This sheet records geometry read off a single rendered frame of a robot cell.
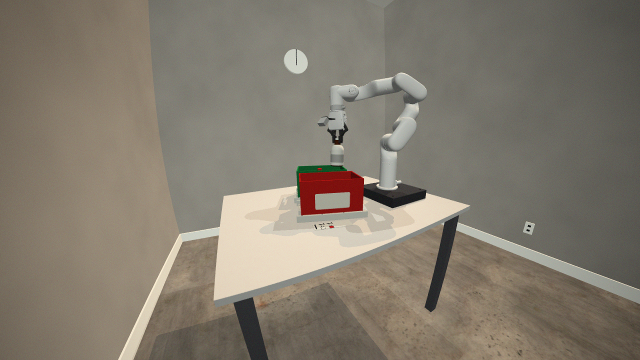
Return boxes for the white bottle with grey label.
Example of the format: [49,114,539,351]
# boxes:
[330,138,344,167]

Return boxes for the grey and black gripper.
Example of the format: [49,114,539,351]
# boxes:
[327,110,349,143]

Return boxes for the white paper strip with printed marks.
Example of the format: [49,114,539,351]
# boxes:
[312,220,353,231]

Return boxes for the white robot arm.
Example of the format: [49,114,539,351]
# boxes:
[330,72,427,191]

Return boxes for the red crate with dividers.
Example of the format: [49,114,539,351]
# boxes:
[299,171,364,216]

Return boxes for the green bottle crate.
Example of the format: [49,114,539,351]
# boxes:
[296,165,347,198]

